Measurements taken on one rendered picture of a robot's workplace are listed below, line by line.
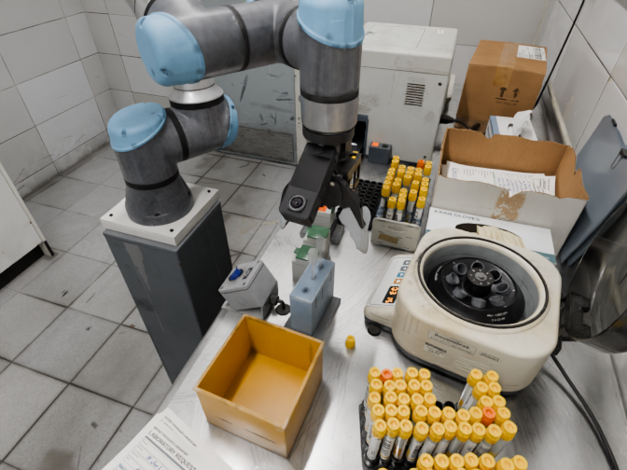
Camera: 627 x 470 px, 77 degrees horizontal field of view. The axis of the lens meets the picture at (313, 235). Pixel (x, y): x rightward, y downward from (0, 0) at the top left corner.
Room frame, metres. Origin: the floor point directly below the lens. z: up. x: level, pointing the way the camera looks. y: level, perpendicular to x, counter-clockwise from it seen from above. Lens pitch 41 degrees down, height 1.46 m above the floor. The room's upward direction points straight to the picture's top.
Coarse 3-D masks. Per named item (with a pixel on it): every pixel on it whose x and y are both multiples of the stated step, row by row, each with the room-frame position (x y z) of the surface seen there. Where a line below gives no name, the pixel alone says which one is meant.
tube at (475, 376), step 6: (474, 372) 0.27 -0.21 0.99; (480, 372) 0.27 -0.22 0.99; (468, 378) 0.27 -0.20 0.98; (474, 378) 0.27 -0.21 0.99; (480, 378) 0.26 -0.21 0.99; (468, 384) 0.27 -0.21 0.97; (474, 384) 0.26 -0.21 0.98; (468, 390) 0.27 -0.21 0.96; (462, 396) 0.27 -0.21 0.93; (468, 396) 0.26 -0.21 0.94; (462, 402) 0.27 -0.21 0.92
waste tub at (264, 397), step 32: (256, 320) 0.37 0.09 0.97; (224, 352) 0.32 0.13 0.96; (256, 352) 0.37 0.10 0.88; (288, 352) 0.35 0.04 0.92; (320, 352) 0.31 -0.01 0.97; (224, 384) 0.30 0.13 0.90; (256, 384) 0.31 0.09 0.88; (288, 384) 0.31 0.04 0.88; (224, 416) 0.24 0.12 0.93; (256, 416) 0.22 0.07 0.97; (288, 416) 0.22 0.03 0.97; (288, 448) 0.21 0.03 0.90
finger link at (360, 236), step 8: (344, 208) 0.46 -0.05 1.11; (368, 208) 0.51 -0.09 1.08; (344, 216) 0.46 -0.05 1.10; (352, 216) 0.46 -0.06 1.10; (368, 216) 0.49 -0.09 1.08; (344, 224) 0.46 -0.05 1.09; (352, 224) 0.46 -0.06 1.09; (368, 224) 0.48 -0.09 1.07; (352, 232) 0.46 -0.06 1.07; (360, 232) 0.45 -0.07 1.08; (360, 240) 0.45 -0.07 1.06; (368, 240) 0.46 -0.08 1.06; (360, 248) 0.45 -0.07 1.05; (368, 248) 0.46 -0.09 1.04
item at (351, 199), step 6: (348, 186) 0.47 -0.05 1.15; (342, 192) 0.46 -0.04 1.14; (348, 192) 0.46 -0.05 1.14; (354, 192) 0.47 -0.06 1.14; (348, 198) 0.46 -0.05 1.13; (354, 198) 0.46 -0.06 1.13; (342, 204) 0.46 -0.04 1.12; (348, 204) 0.46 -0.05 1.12; (354, 204) 0.46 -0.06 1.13; (360, 204) 0.46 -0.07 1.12; (354, 210) 0.46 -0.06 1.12; (360, 210) 0.46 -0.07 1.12; (360, 216) 0.45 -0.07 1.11; (360, 222) 0.45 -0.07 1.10
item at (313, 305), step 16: (304, 272) 0.47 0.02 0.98; (320, 272) 0.47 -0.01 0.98; (304, 288) 0.43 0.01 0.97; (320, 288) 0.43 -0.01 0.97; (304, 304) 0.41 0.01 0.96; (320, 304) 0.43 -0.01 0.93; (336, 304) 0.47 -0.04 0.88; (288, 320) 0.44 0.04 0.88; (304, 320) 0.41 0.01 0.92; (320, 320) 0.43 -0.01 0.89; (320, 336) 0.40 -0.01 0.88
